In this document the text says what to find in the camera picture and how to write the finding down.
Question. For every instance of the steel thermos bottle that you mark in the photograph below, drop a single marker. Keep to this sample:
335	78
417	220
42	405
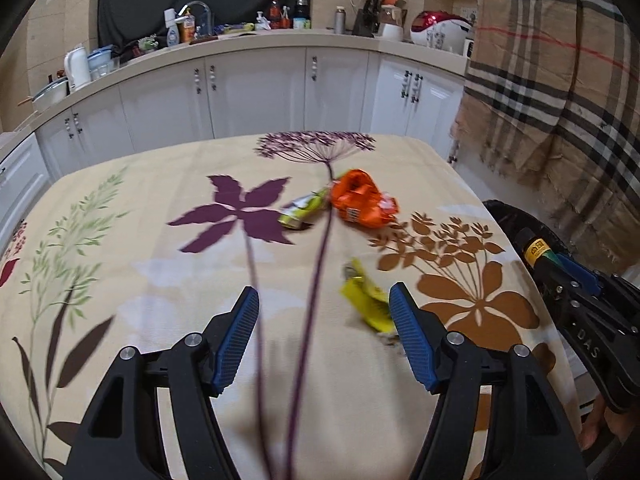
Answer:
339	20

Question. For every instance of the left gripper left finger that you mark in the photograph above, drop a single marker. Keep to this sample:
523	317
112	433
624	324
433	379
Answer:
120	435

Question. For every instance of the red white rice cooker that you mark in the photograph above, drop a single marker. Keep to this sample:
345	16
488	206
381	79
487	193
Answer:
440	30

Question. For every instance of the person hand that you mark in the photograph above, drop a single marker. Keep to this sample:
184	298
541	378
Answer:
621	425

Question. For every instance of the black trash bin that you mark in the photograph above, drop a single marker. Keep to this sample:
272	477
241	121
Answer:
512	220

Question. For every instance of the yellow green wrapper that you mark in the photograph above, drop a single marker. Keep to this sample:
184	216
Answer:
300	213

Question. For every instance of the white thermos jug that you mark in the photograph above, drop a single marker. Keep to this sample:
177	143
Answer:
76	68

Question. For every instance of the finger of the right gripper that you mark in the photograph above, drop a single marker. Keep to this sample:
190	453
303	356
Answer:
585	278

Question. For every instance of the floral tablecloth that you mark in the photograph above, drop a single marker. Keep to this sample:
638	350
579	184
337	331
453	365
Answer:
145	249

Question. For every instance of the orange wrapper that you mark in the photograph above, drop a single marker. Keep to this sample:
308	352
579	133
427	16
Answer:
358	200

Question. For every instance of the yellow snack wrapper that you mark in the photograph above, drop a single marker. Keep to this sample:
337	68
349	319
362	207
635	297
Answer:
369	300

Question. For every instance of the white blender jug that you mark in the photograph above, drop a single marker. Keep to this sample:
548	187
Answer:
390	19

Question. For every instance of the plaid beige curtain cloth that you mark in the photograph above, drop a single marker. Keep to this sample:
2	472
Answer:
551	101

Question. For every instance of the chrome kitchen faucet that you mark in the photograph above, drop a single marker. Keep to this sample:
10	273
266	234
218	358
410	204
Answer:
201	16

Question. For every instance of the white lower cabinets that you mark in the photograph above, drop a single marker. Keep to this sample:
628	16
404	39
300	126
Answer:
225	95

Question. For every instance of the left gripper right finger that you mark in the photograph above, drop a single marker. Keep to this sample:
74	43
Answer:
529	435

